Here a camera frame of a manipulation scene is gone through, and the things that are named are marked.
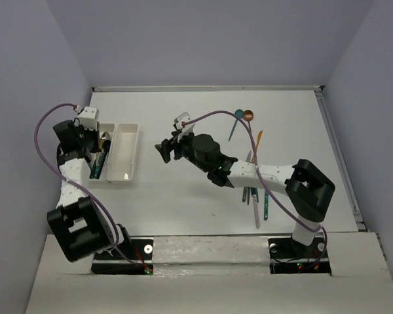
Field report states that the copper metal spoon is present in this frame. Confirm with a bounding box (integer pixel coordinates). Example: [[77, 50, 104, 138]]
[[243, 110, 253, 136]]

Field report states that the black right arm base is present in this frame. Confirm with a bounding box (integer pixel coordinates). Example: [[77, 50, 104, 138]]
[[269, 236, 331, 275]]

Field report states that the orange plastic knife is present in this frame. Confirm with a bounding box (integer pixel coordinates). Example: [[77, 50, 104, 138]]
[[252, 130, 263, 163]]

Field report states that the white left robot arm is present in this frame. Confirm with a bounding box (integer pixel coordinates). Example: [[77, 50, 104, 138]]
[[47, 118, 132, 262]]

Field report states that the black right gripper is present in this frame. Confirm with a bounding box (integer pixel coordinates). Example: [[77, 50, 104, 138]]
[[155, 128, 210, 173]]

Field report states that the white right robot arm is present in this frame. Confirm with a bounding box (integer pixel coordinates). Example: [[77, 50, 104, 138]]
[[155, 131, 335, 256]]

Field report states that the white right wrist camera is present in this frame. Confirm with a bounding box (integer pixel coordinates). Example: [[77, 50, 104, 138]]
[[174, 112, 195, 142]]

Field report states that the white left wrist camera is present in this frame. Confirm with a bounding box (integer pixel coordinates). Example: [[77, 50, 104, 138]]
[[77, 107, 100, 131]]

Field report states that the teal plastic spoon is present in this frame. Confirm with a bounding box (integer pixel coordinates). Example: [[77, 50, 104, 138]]
[[228, 109, 244, 141]]

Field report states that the gold metal spoon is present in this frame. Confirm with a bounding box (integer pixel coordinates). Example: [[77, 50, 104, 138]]
[[96, 131, 111, 153]]

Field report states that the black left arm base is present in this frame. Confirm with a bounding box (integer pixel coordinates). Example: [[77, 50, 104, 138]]
[[90, 224, 155, 275]]

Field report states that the knife with pink handle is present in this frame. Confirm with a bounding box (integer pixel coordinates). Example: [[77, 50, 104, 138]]
[[252, 188, 260, 229]]

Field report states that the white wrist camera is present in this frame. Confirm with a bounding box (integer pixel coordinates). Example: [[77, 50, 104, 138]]
[[77, 107, 100, 131], [174, 112, 195, 142]]

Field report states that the silver spoon teal handle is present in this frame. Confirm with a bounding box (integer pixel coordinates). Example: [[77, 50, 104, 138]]
[[89, 131, 111, 179]]

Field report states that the white right container tray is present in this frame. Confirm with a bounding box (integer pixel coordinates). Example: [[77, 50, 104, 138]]
[[106, 124, 139, 184]]

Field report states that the knife with teal handle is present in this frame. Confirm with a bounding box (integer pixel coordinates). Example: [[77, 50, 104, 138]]
[[263, 190, 269, 221]]

